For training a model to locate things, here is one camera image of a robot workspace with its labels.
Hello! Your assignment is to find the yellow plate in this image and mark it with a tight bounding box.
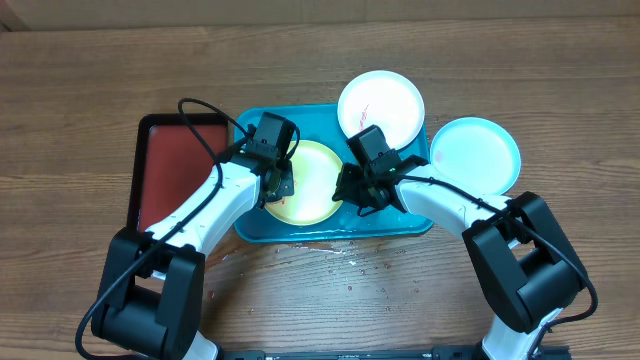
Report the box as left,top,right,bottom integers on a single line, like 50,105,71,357
266,140,343,226

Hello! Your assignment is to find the light blue plate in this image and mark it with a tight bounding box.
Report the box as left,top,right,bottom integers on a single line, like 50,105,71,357
429,117,522,195

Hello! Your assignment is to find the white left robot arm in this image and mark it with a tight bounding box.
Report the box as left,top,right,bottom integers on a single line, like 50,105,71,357
76,150,294,359

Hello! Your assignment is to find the teal plastic tray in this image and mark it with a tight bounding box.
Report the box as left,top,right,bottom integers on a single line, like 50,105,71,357
234,104,433,244

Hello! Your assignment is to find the black tray with red water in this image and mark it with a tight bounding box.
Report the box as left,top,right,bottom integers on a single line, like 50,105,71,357
126,114,213,232

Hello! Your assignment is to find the white plate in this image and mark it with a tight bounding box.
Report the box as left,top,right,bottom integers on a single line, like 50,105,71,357
337,70,426,150

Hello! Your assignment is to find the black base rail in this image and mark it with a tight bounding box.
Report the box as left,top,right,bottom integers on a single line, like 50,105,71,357
219,343,572,360

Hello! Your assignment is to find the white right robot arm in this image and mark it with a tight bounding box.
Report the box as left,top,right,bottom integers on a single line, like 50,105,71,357
333,155,594,359

